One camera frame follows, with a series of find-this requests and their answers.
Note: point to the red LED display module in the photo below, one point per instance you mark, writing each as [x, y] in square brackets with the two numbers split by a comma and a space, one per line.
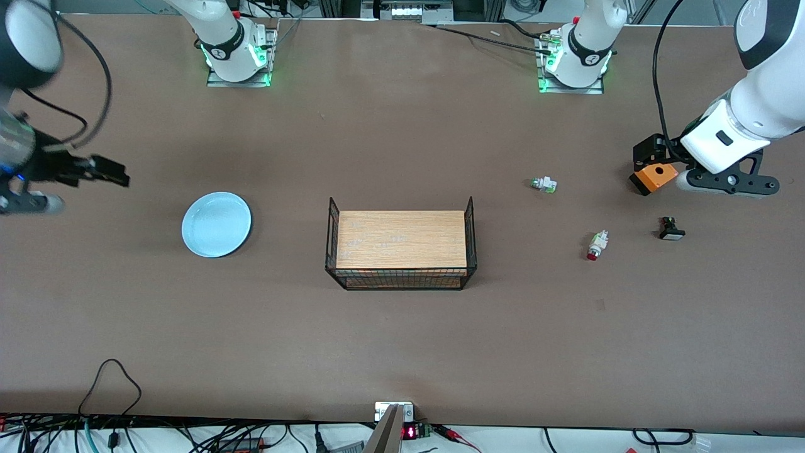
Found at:
[415, 431]

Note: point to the red push button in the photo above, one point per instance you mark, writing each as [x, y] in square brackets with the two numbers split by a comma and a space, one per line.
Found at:
[598, 245]

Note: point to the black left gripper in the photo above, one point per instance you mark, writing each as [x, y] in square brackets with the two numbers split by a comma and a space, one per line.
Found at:
[654, 150]

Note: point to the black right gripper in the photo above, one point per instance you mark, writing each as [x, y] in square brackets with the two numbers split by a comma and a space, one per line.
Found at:
[51, 167]

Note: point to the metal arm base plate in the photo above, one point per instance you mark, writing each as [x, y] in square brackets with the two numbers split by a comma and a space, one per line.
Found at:
[269, 56]
[544, 85]

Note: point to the green push button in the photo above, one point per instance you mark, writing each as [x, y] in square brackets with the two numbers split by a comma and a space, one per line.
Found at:
[544, 185]

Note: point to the orange block with black hole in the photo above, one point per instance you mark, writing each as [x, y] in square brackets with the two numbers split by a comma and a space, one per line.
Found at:
[657, 177]

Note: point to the aluminium frame profile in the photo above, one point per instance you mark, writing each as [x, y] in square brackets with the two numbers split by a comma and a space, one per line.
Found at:
[409, 9]

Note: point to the black white push button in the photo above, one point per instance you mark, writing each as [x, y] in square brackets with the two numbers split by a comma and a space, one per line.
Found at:
[671, 230]

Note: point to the light blue plate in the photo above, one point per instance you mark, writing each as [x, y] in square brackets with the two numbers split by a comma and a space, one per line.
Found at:
[216, 224]

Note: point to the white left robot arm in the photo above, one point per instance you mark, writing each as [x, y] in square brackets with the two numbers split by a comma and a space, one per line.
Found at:
[767, 94]

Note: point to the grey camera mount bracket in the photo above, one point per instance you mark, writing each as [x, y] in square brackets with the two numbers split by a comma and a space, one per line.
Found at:
[391, 428]

